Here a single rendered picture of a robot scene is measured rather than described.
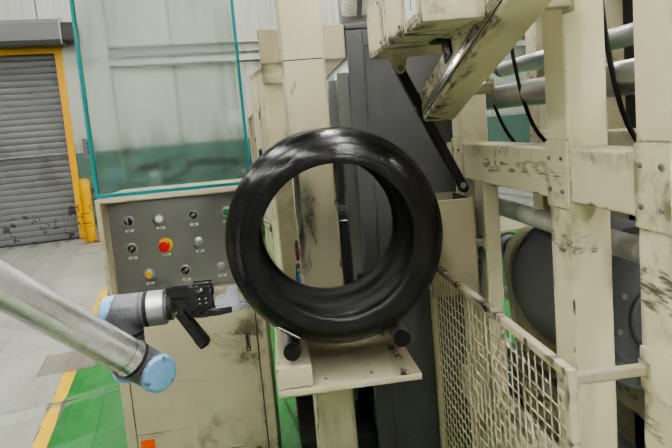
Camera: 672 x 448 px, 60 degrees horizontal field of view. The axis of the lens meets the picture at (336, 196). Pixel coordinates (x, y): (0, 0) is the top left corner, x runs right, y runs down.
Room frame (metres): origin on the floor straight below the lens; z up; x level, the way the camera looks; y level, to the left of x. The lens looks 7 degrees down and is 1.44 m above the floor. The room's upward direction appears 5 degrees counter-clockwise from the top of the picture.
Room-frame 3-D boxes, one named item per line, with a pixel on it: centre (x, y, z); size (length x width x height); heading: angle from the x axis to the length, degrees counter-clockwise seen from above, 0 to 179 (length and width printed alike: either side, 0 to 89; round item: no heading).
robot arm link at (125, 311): (1.47, 0.57, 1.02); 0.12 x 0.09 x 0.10; 96
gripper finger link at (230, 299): (1.48, 0.29, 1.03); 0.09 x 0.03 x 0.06; 96
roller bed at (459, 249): (1.86, -0.33, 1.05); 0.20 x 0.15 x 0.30; 6
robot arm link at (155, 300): (1.48, 0.48, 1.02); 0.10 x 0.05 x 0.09; 6
